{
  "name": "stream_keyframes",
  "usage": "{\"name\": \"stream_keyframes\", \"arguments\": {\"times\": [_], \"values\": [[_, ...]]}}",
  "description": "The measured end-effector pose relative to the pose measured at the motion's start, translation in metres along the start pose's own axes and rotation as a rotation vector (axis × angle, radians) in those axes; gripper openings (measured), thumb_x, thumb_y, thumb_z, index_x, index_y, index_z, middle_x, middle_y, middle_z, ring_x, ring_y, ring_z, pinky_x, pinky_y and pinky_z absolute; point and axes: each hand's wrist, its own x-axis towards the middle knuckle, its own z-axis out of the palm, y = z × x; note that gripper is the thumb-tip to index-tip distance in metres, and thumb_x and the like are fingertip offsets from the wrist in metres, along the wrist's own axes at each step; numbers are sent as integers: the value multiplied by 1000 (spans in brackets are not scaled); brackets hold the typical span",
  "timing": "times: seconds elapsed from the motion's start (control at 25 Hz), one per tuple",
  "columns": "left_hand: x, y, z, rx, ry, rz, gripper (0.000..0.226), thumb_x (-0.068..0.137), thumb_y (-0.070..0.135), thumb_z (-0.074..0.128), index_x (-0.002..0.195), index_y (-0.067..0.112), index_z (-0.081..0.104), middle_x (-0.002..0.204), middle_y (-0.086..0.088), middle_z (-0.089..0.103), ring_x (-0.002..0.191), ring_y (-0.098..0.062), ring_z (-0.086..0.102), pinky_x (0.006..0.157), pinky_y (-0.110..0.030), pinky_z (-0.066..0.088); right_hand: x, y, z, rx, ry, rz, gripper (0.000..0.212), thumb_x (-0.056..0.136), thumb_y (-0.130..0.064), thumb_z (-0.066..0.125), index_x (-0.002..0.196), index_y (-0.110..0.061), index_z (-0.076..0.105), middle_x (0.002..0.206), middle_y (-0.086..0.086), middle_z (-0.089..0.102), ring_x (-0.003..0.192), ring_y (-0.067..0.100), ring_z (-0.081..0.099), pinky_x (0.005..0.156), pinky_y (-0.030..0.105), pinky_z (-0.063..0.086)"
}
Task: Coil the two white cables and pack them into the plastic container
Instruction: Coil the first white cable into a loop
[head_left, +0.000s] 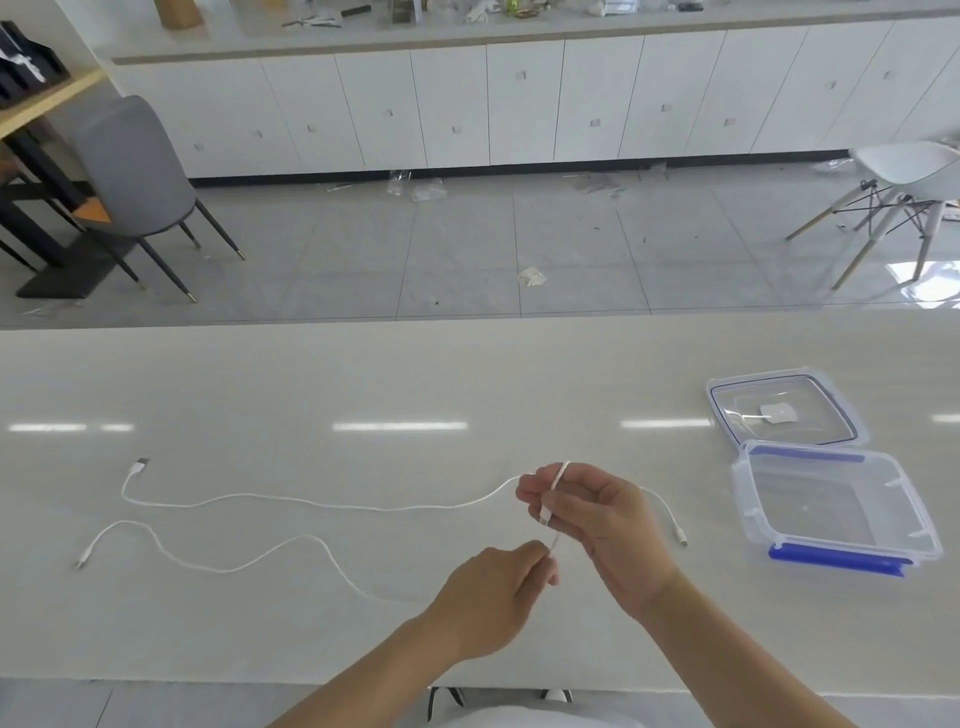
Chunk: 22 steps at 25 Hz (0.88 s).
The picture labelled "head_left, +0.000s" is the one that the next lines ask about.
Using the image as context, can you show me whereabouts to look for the clear plastic wrap scrap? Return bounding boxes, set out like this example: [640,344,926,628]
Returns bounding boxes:
[387,170,450,204]

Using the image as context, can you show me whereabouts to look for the white shell chair wooden legs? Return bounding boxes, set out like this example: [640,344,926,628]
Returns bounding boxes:
[785,140,960,293]

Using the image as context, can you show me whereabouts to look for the clear plastic box blue clips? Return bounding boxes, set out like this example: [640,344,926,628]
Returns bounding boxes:
[730,441,945,580]

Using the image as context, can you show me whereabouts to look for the grey upholstered chair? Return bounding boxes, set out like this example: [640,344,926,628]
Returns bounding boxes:
[70,95,248,306]

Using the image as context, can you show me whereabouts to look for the person's right hand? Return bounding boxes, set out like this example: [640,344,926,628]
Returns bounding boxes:
[516,462,681,624]

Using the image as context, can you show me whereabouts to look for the white cable with small plugs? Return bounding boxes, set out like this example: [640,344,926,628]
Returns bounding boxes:
[73,459,573,605]

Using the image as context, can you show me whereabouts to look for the white cabinet row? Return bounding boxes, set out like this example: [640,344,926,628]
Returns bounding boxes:
[111,13,960,181]

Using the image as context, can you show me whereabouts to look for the long white charging cable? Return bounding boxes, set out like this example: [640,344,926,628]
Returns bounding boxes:
[120,456,690,548]

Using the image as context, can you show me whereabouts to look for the person's right forearm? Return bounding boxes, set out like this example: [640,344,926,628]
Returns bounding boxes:
[622,568,858,728]

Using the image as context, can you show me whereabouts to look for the wooden table with black base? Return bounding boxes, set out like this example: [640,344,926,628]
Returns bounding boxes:
[0,68,114,300]

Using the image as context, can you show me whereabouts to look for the black file organizer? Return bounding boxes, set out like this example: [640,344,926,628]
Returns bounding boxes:
[0,21,73,103]

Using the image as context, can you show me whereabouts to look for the person's left hand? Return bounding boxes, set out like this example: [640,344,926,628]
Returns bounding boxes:
[423,539,561,662]

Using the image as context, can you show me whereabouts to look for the person's left forearm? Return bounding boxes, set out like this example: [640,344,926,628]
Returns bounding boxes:
[266,613,468,728]

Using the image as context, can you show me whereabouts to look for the clear lid with blue seal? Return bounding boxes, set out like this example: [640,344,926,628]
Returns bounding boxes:
[705,366,872,452]

